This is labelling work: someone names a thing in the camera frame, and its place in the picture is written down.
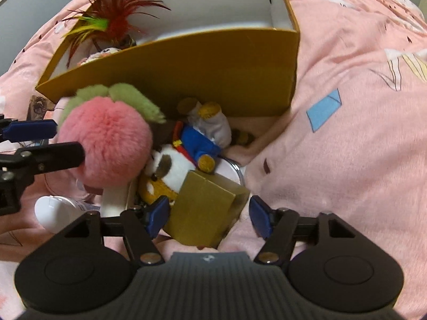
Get red and green feather toy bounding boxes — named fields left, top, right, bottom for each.
left=62, top=0, right=171, bottom=67

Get white lotion tube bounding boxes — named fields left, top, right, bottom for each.
left=34, top=195, right=101, bottom=234

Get plush bear doll blue outfit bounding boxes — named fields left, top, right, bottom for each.
left=173, top=97, right=232, bottom=174

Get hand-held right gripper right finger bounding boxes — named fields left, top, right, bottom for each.
left=248, top=195, right=356, bottom=267

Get small gold cardboard box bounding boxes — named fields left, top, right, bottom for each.
left=163, top=170, right=251, bottom=250

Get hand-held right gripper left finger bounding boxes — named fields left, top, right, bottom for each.
left=63, top=196, right=171, bottom=267

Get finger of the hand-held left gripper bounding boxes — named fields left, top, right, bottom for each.
left=0, top=118, right=58, bottom=144
left=0, top=142, right=85, bottom=182

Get brown picture card box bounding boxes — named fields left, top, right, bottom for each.
left=28, top=95, right=57, bottom=121

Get round metal compact mirror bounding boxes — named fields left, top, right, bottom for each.
left=213, top=156, right=247, bottom=187

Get yellow cardboard box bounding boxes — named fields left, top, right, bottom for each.
left=35, top=0, right=301, bottom=118

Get cream crochet flower piece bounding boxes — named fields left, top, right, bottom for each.
left=77, top=46, right=122, bottom=66

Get pink plush ball green leaves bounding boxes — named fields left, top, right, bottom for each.
left=57, top=83, right=167, bottom=189

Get brown white yellow plush toy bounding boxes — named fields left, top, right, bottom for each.
left=137, top=145, right=197, bottom=207

